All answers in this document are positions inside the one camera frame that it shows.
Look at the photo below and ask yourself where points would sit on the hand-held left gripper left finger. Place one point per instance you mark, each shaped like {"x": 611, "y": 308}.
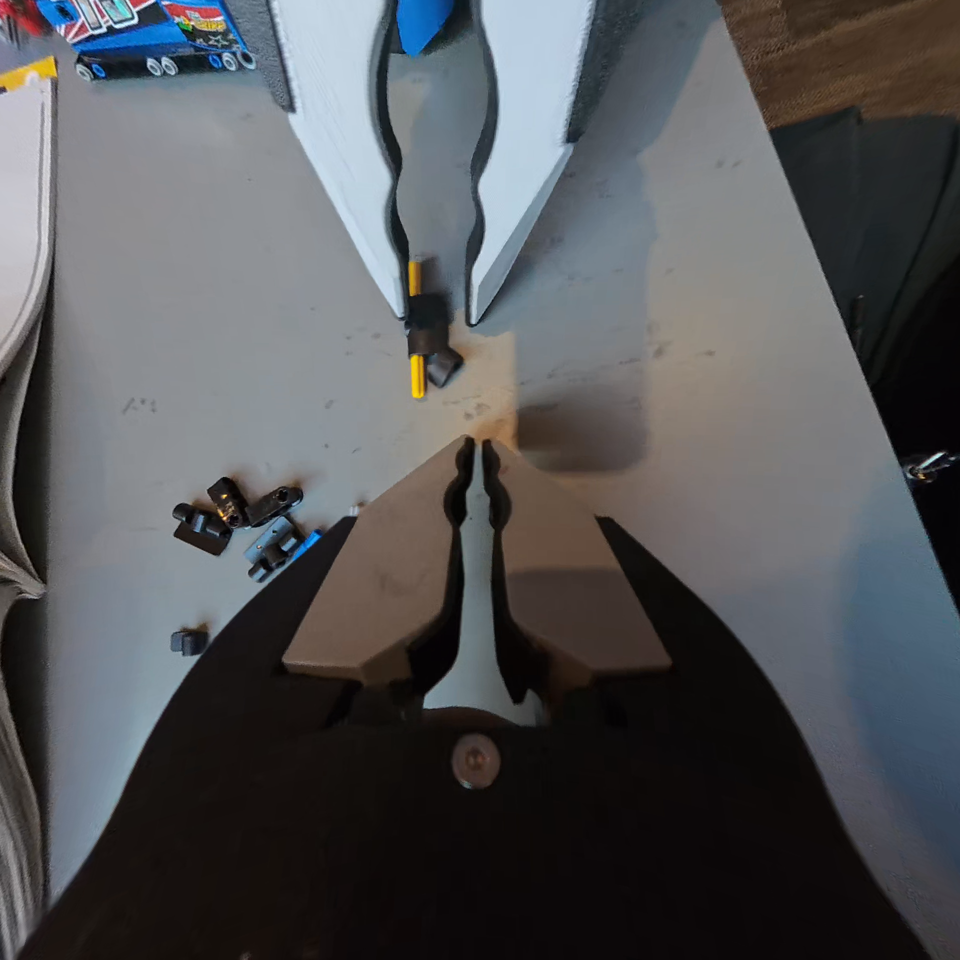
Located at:
{"x": 375, "y": 585}

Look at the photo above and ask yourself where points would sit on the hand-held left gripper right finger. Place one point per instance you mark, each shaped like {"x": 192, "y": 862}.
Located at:
{"x": 577, "y": 592}

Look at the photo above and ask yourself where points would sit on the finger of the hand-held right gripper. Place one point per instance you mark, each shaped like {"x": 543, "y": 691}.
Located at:
{"x": 540, "y": 90}
{"x": 330, "y": 90}

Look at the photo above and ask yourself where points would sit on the blue toy pin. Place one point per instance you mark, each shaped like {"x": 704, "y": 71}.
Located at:
{"x": 306, "y": 544}

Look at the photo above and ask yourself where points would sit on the black pin connector brick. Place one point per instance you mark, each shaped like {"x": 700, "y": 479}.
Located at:
{"x": 274, "y": 504}

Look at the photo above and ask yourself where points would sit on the black clip brick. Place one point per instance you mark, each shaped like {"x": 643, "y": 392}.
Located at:
{"x": 189, "y": 642}

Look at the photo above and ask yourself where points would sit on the black axle connector brick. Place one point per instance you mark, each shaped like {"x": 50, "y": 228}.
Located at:
{"x": 427, "y": 322}

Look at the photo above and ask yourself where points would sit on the grey desk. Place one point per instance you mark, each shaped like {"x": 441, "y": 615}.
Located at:
{"x": 187, "y": 300}

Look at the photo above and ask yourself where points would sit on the partly built toy car model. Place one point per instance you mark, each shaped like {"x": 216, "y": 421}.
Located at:
{"x": 150, "y": 30}

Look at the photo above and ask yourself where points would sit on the open instruction booklet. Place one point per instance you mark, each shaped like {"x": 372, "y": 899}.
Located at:
{"x": 22, "y": 187}

